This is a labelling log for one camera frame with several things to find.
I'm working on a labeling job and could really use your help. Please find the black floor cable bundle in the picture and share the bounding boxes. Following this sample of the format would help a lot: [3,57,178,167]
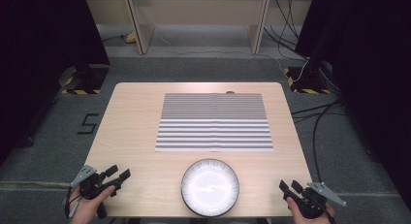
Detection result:
[290,99,345,183]

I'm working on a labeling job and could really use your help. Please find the black cables from socket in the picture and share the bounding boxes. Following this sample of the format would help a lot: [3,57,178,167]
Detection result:
[263,0,308,61]

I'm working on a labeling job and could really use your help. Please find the grey striped placemat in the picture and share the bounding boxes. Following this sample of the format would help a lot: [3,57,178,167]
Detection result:
[154,92,274,153]

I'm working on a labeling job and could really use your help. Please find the thin white floor cable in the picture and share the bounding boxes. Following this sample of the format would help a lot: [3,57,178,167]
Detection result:
[151,31,309,83]

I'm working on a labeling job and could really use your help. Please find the hand-held gripper cable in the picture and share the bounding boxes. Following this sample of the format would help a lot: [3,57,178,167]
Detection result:
[63,184,81,219]
[318,198,337,224]

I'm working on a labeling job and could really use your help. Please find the person's left hand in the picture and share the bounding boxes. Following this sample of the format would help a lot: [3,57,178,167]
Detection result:
[69,184,116,224]

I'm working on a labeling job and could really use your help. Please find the left hand-held gripper cable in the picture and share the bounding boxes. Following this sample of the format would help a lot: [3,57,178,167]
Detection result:
[63,184,81,219]

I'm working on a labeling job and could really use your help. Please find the stand base with striped tape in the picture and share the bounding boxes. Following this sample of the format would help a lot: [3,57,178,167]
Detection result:
[283,66,332,95]
[60,65,110,96]

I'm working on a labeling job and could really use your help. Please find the person's right hand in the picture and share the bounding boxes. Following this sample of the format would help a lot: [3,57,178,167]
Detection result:
[286,196,335,224]

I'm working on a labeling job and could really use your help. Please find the dark curtain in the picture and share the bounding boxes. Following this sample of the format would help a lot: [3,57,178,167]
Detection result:
[0,0,111,169]
[295,0,411,213]

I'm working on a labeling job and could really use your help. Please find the white plate with dark rim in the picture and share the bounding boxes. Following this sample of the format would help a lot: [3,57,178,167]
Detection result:
[180,158,240,218]

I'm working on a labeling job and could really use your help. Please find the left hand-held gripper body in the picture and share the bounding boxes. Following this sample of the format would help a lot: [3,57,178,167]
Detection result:
[70,164,122,220]

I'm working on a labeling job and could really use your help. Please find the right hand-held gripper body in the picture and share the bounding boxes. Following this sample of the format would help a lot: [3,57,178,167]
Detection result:
[290,181,347,220]

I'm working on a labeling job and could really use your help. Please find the right hand-held gripper cable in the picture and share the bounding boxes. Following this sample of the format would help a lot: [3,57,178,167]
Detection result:
[318,198,337,224]

